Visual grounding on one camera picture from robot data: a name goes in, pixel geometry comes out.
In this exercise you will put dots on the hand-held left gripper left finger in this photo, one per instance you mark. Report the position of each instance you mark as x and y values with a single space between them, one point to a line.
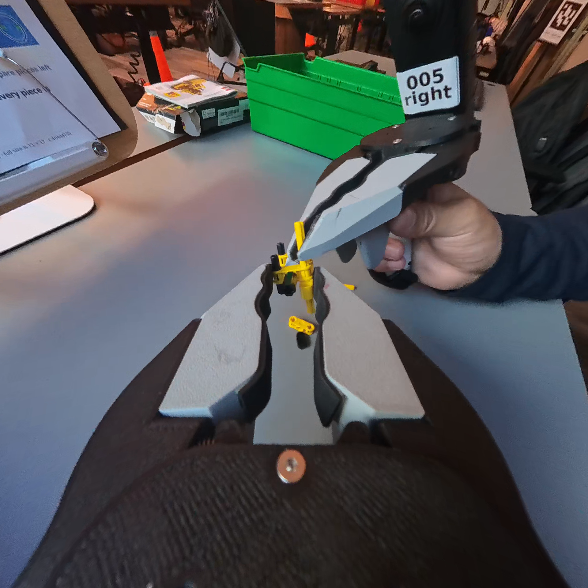
220 358

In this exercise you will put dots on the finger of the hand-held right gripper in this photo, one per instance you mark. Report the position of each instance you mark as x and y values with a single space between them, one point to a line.
367 206
342 170

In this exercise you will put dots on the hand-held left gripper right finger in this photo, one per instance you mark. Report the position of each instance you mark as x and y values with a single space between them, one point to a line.
363 363

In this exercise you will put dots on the yellow lego spring assembly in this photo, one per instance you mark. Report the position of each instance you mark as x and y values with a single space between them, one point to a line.
307 282

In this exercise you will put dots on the person's right forearm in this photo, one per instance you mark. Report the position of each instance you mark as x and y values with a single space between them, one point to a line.
542 257

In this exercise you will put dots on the black lego pin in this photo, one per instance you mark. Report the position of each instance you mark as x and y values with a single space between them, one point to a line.
303 341

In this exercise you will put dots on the short yellow lego beam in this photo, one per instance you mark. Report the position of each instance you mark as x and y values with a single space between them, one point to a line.
301 324

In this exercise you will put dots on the opened black lego box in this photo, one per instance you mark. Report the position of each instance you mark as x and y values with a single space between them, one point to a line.
220 117

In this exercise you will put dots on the lego instruction booklet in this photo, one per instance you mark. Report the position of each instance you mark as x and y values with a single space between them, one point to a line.
193 89

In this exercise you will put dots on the person's right hand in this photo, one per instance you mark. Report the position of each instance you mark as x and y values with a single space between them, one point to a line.
450 239

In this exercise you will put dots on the green plastic bin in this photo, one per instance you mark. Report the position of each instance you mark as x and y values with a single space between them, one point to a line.
298 110

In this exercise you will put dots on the orange traffic cone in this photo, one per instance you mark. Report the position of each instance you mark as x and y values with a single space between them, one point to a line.
160 59
311 40

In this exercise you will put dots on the printed marker sign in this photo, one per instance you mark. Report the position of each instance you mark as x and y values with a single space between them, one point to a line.
562 18

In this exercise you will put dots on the black backpack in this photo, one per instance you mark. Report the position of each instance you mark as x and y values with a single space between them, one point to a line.
556 138

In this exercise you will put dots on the wooden instruction sign stand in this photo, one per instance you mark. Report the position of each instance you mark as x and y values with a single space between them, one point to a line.
59 216

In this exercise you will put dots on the printed instruction sheet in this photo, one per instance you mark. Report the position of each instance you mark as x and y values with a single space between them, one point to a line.
55 92

